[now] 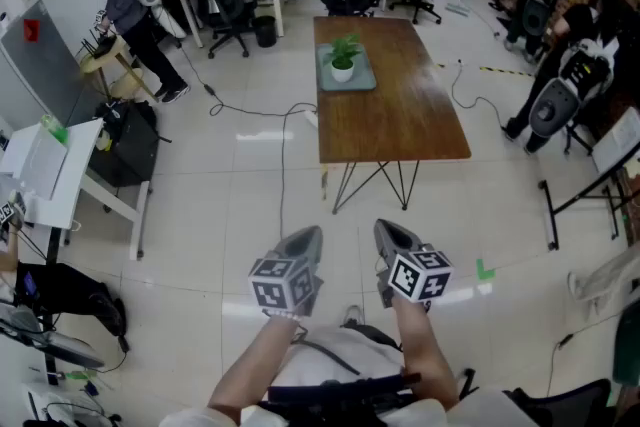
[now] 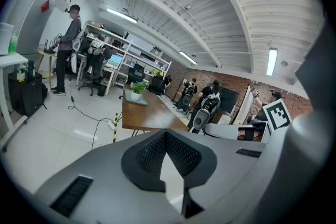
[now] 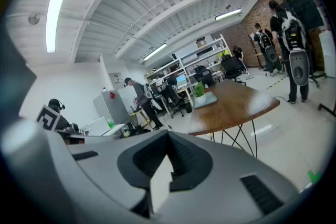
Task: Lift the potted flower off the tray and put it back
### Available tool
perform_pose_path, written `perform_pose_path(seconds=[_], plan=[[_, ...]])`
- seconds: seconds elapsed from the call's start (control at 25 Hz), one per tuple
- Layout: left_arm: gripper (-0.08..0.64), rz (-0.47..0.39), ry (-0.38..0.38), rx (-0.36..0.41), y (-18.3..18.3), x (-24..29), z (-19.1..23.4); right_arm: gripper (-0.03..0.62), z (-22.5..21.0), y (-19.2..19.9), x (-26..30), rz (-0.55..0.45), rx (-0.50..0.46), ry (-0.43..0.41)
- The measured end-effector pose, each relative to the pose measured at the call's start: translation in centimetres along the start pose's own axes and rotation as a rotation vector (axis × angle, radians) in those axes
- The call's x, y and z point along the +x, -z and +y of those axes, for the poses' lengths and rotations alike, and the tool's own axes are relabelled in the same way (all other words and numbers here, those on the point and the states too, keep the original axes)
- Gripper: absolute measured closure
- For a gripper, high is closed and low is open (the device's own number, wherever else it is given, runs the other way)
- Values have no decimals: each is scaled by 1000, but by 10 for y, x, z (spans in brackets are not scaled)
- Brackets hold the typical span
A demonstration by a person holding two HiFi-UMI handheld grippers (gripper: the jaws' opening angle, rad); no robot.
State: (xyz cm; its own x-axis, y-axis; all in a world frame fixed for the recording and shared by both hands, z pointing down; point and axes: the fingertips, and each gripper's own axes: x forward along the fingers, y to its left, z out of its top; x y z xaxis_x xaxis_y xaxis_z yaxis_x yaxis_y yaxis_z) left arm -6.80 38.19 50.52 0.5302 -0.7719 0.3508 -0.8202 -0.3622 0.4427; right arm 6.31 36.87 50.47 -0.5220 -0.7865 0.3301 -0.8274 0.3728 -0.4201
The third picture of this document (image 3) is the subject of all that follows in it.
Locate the light wood white-legged desk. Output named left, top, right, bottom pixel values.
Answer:
left=160, top=85, right=194, bottom=116

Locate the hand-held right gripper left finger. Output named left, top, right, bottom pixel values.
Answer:
left=65, top=130, right=170, bottom=224

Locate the green leafy plant sprig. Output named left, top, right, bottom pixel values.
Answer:
left=193, top=81, right=207, bottom=105

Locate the white wall panel box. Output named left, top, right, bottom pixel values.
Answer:
left=109, top=71, right=124, bottom=91

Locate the white shelving unit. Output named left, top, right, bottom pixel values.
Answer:
left=173, top=34, right=229, bottom=87
left=144, top=59, right=184, bottom=87

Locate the white grey backpack unit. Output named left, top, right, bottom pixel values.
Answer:
left=154, top=77, right=169, bottom=92

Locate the black rack stand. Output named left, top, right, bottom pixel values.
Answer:
left=318, top=98, right=336, bottom=118

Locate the grey-green tray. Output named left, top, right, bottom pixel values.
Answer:
left=193, top=91, right=218, bottom=110

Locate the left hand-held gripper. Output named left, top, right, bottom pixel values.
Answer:
left=36, top=104, right=71, bottom=133

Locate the ceiling tube light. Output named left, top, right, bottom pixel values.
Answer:
left=214, top=7, right=242, bottom=21
left=46, top=0, right=67, bottom=54
left=143, top=43, right=168, bottom=61

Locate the black office chair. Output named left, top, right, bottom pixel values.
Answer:
left=221, top=56, right=247, bottom=86
left=194, top=65, right=216, bottom=87
left=157, top=83, right=186, bottom=119

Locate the round wooden side table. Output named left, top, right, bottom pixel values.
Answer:
left=130, top=107, right=153, bottom=131

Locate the round smoke detector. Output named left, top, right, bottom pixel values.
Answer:
left=28, top=12, right=41, bottom=26

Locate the silver refrigerator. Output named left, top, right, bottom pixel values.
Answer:
left=92, top=89, right=131, bottom=126

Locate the white table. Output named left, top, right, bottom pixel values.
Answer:
left=83, top=116, right=126, bottom=137

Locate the wooden top standing desk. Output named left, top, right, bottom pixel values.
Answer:
left=248, top=33, right=266, bottom=71

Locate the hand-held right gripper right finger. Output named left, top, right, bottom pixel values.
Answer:
left=166, top=130, right=301, bottom=224

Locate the black display panel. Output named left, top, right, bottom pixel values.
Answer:
left=285, top=0, right=325, bottom=32

